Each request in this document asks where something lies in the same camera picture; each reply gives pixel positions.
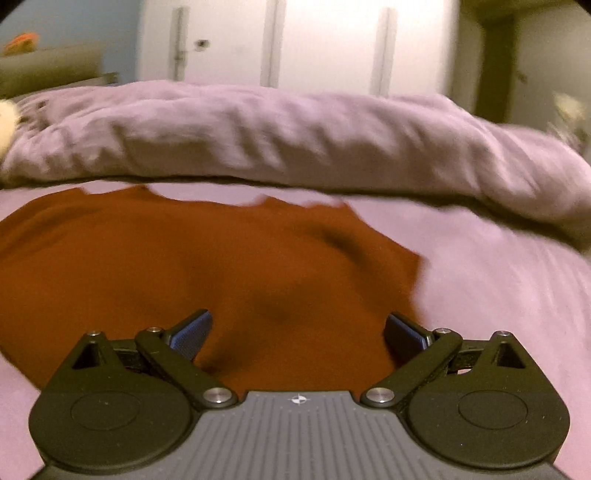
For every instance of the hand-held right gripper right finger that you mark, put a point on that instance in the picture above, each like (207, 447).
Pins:
(406, 334)

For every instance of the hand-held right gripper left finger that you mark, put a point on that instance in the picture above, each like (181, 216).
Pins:
(191, 337)

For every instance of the brown button cardigan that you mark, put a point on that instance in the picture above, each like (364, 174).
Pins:
(184, 263)

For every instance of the lilac bed sheet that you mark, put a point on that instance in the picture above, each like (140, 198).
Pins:
(498, 295)

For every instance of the lilac crumpled duvet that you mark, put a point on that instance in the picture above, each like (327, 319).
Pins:
(286, 134)

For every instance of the bedside table with ornaments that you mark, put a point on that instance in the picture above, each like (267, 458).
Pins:
(572, 120)

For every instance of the cream plush face pillow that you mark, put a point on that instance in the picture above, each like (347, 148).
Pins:
(5, 124)

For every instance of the white wardrobe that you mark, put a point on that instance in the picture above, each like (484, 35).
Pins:
(323, 44)

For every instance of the green padded headboard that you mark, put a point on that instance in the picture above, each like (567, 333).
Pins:
(51, 69)

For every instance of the orange plush toy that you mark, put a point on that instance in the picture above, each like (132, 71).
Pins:
(21, 42)

